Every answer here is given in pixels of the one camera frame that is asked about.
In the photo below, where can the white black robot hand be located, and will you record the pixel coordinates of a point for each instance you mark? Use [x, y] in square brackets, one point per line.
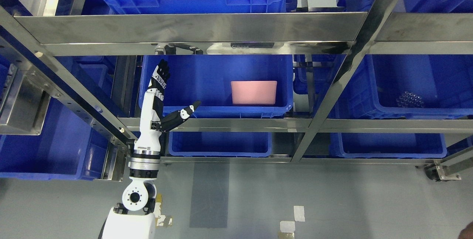
[152, 120]

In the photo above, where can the pink plastic storage box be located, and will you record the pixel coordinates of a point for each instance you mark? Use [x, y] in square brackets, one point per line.
[253, 92]

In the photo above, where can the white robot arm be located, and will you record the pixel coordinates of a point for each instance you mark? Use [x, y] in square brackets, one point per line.
[134, 217]

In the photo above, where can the blue bin left shelf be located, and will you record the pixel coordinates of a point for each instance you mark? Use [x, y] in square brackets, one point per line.
[67, 149]

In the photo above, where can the blue shelf container centre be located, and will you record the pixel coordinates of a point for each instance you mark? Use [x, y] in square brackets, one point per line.
[208, 78]

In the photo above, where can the blue shelf container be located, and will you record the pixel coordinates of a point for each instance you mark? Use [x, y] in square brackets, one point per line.
[208, 78]
[443, 81]

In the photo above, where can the steel shelf rack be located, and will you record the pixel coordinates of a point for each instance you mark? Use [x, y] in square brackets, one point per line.
[92, 64]

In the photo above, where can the blue shelf container right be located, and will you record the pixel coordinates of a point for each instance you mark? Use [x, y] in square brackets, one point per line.
[443, 81]

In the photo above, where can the blue bin lower centre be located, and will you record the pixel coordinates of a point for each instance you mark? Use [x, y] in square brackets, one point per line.
[220, 144]

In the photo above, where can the blue bin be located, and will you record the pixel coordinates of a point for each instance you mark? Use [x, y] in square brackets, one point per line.
[220, 144]
[388, 145]

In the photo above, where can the blue bin lower right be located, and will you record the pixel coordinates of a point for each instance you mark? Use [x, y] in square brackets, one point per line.
[388, 145]

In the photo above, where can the metal parts cluster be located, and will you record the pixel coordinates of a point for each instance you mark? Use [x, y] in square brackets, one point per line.
[409, 100]

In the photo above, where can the rack caster wheel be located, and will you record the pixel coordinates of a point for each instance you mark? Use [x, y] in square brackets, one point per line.
[443, 173]

